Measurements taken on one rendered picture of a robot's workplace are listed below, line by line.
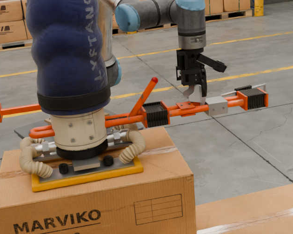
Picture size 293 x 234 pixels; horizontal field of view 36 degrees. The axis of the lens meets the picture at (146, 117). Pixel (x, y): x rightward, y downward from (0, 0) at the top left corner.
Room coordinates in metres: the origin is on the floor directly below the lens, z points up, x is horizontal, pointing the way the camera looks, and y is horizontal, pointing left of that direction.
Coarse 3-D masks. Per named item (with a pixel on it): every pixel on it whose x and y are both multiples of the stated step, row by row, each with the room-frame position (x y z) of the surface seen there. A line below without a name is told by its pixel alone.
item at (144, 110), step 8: (144, 104) 1.43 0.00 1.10; (152, 104) 1.44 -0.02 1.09; (160, 104) 1.43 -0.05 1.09; (144, 112) 1.35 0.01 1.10; (152, 112) 1.34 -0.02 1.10; (160, 112) 1.35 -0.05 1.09; (168, 112) 1.36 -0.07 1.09; (144, 120) 1.35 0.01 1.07; (152, 120) 1.35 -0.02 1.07; (160, 120) 1.35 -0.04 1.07; (168, 120) 1.36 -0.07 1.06
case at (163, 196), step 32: (160, 128) 1.57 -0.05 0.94; (64, 160) 1.37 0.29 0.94; (160, 160) 1.31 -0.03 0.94; (0, 192) 1.19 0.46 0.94; (32, 192) 1.18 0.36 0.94; (64, 192) 1.16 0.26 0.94; (96, 192) 1.15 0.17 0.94; (128, 192) 1.17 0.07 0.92; (160, 192) 1.18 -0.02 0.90; (192, 192) 1.20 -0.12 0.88; (0, 224) 1.11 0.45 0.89; (32, 224) 1.12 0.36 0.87; (64, 224) 1.13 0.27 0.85; (96, 224) 1.15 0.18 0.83; (128, 224) 1.16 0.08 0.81; (160, 224) 1.18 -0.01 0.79; (192, 224) 1.20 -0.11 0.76
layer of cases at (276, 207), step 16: (256, 192) 1.70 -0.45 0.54; (272, 192) 1.69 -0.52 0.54; (288, 192) 1.68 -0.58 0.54; (208, 208) 1.61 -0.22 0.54; (224, 208) 1.60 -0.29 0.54; (240, 208) 1.59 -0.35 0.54; (256, 208) 1.58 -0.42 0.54; (272, 208) 1.57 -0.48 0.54; (288, 208) 1.56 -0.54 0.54; (208, 224) 1.50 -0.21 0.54; (224, 224) 1.49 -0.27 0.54; (240, 224) 1.48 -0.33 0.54; (256, 224) 1.47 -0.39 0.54; (272, 224) 1.46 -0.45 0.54; (288, 224) 1.45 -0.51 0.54
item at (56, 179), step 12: (108, 156) 1.27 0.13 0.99; (60, 168) 1.22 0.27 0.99; (72, 168) 1.26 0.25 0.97; (96, 168) 1.24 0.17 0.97; (108, 168) 1.24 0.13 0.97; (120, 168) 1.24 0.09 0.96; (132, 168) 1.23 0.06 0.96; (36, 180) 1.21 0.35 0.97; (48, 180) 1.19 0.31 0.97; (60, 180) 1.19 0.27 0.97; (72, 180) 1.19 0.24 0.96; (84, 180) 1.20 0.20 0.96; (96, 180) 1.21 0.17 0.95
